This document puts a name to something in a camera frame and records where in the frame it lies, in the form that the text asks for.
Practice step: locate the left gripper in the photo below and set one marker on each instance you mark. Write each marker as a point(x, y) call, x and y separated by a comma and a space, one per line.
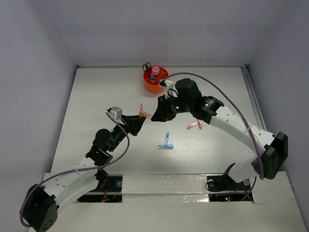
point(133, 123)

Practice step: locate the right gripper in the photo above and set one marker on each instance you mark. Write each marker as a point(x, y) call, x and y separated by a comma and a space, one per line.
point(163, 112)

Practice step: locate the orange highlighter pen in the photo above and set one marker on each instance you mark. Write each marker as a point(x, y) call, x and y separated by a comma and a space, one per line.
point(143, 113)

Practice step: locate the pink pen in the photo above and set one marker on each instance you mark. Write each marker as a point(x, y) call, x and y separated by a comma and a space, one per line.
point(192, 125)
point(199, 122)

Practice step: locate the clear blue capped glue bottle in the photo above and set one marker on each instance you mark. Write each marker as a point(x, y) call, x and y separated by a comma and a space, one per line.
point(152, 78)

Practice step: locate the black scissors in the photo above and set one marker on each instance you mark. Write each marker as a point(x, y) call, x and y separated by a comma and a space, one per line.
point(147, 67)

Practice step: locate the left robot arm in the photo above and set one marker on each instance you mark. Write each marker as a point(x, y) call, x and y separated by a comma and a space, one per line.
point(46, 200)

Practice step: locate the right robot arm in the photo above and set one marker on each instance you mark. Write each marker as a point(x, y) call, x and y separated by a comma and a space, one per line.
point(269, 150)

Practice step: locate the orange round organizer container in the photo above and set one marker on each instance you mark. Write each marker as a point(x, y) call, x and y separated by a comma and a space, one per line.
point(154, 88)

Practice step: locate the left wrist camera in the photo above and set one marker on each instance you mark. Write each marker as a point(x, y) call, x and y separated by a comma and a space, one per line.
point(114, 113)

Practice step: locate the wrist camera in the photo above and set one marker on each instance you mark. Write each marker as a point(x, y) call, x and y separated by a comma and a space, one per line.
point(114, 113)
point(166, 85)

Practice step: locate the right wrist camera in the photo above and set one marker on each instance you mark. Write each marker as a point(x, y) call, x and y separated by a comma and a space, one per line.
point(166, 85)

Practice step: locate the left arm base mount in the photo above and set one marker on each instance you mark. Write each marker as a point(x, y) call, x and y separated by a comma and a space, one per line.
point(108, 190)

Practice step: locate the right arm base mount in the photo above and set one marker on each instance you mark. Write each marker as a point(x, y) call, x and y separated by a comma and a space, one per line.
point(222, 188)

